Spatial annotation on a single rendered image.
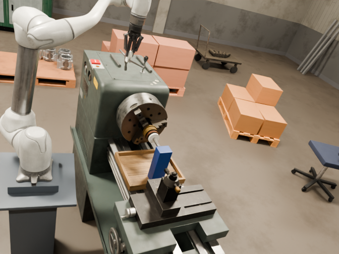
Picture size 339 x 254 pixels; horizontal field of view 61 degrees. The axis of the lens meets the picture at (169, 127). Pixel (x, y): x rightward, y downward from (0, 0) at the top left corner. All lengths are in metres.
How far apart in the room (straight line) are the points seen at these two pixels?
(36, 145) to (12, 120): 0.22
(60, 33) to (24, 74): 0.33
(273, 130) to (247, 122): 0.42
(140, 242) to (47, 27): 1.03
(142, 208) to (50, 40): 0.88
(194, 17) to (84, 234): 7.20
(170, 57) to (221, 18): 4.77
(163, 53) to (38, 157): 3.14
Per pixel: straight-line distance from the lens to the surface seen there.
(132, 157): 1.83
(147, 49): 4.32
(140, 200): 1.47
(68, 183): 1.81
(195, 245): 1.55
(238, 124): 4.16
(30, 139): 1.61
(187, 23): 8.69
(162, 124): 1.82
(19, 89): 1.68
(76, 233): 2.51
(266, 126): 4.30
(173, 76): 4.68
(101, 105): 1.84
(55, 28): 1.43
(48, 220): 1.94
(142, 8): 1.70
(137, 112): 1.70
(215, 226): 1.57
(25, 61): 1.61
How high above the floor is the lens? 2.04
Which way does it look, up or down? 31 degrees down
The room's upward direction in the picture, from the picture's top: 17 degrees clockwise
